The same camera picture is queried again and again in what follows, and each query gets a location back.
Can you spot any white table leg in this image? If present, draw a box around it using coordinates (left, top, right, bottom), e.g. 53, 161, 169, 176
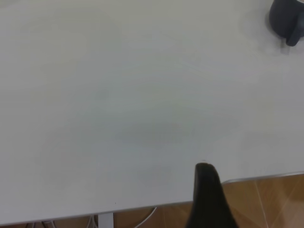
98, 212, 114, 228

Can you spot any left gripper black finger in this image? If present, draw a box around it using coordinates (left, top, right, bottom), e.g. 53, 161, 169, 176
185, 163, 241, 228

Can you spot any dark grey ceramic mug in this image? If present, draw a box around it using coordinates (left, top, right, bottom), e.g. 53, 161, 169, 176
268, 0, 304, 47

